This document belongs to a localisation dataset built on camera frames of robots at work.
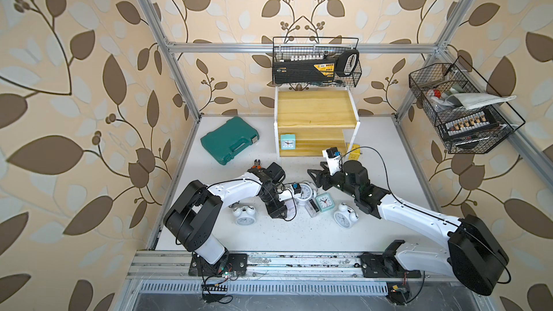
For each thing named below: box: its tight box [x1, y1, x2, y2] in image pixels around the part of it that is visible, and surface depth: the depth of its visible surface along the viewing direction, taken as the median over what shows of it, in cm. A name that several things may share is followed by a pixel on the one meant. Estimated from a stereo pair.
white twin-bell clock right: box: [333, 202, 360, 229], surface depth 80 cm
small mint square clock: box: [315, 192, 335, 213], surface depth 89 cm
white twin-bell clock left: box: [232, 205, 257, 227], surface depth 80 cm
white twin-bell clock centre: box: [294, 180, 318, 206], surface depth 89 cm
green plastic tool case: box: [200, 115, 260, 166], surface depth 108 cm
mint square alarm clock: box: [280, 133, 296, 151], surface depth 86 cm
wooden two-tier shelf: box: [273, 86, 361, 157], surface depth 79 cm
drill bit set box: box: [443, 109, 499, 139], surface depth 68 cm
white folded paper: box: [445, 92, 517, 110], surface depth 63 cm
